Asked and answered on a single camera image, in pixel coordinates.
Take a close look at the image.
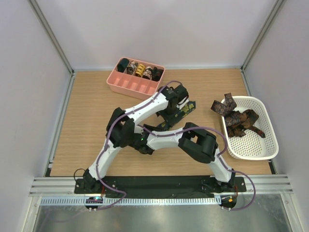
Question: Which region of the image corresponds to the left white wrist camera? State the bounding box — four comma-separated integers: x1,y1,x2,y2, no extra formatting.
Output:
176,96,189,109

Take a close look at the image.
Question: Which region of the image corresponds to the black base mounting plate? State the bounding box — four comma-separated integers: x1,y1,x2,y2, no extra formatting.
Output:
74,174,247,199

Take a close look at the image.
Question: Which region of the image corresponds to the rolled black patterned tie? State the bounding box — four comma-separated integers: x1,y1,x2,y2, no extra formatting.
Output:
152,68,164,82

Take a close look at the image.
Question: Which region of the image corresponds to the blue yellow floral tie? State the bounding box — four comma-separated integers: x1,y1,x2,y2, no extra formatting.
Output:
156,100,196,131

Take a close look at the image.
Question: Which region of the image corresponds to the white perforated plastic basket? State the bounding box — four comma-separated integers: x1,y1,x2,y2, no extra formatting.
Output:
221,96,279,161

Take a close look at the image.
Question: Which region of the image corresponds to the white slotted cable duct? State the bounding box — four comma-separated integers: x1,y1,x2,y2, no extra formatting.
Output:
40,196,221,206

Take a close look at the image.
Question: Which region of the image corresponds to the rolled yellow tie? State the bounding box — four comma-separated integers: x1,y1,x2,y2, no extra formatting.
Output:
134,64,146,77

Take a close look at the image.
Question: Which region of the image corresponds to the rolled brown patterned tie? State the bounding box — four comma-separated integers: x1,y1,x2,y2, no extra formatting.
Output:
126,61,138,75

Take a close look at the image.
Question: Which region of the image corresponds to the rolled tan floral tie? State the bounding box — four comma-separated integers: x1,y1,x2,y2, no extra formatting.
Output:
141,66,153,80

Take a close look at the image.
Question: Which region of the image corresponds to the pink divided organizer box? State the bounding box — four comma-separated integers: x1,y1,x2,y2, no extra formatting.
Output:
106,57,166,100

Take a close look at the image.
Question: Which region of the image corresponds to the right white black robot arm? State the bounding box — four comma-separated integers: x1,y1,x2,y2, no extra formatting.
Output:
128,122,235,192

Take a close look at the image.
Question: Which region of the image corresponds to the aluminium frame rail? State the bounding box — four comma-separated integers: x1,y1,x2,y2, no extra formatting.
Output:
29,174,293,197

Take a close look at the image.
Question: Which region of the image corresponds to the brown patterned tie pile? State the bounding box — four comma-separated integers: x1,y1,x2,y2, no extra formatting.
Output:
211,93,266,138

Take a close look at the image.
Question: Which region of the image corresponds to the rolled dark green tie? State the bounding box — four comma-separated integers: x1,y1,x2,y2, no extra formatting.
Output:
117,58,129,73

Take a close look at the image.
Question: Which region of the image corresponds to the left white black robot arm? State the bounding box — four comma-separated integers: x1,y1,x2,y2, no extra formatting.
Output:
81,85,189,193

